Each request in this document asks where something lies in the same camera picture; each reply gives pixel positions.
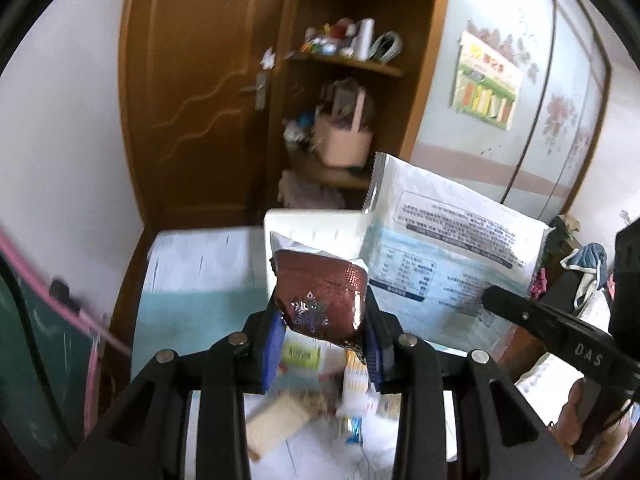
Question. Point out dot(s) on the black clip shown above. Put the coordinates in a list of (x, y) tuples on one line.
[(65, 295)]

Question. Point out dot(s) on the folded pink cloths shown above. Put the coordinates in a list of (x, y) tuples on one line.
[(307, 190)]

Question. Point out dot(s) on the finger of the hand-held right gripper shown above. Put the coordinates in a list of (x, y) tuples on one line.
[(562, 295), (525, 312)]

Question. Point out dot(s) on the orange white snack packet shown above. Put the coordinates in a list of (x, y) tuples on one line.
[(354, 380)]

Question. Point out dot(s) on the person's right hand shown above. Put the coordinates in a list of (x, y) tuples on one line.
[(570, 410)]

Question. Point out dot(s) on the brown snowflake snack packet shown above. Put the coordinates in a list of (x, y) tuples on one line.
[(320, 290)]

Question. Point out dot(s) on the grey green pouch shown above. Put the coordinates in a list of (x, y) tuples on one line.
[(386, 46)]

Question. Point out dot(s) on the beige cracker packet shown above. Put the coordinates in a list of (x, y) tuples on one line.
[(272, 420)]

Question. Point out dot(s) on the blue white towel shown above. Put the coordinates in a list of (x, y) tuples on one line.
[(592, 260)]

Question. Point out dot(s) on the white plastic bin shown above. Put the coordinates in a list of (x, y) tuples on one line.
[(310, 225)]

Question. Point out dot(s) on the green bag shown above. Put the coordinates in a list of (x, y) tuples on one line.
[(565, 230)]

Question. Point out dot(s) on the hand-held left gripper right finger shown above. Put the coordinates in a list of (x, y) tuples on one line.
[(372, 355)]

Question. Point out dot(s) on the white roll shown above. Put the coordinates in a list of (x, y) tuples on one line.
[(364, 40)]

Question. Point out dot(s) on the green snack packet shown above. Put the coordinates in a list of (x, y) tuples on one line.
[(300, 355)]

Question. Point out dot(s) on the green wall poster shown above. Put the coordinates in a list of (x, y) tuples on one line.
[(487, 85)]

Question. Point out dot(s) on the brown wooden door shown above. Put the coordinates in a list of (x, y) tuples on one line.
[(200, 60)]

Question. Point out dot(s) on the floral sliding wardrobe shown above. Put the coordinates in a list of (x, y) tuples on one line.
[(550, 110)]

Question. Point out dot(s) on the wooden corner shelf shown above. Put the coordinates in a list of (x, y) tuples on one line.
[(350, 66)]

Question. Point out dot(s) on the pale patterned tablecloth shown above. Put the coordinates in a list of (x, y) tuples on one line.
[(200, 310)]

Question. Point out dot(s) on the large white blue snack packet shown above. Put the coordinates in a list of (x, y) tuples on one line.
[(450, 240)]

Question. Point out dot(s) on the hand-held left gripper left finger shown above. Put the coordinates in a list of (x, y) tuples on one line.
[(272, 342)]

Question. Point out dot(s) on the green chalkboard pink frame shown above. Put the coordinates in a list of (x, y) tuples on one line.
[(30, 385)]

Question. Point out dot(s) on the white round placemat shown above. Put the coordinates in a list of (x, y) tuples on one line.
[(320, 460)]

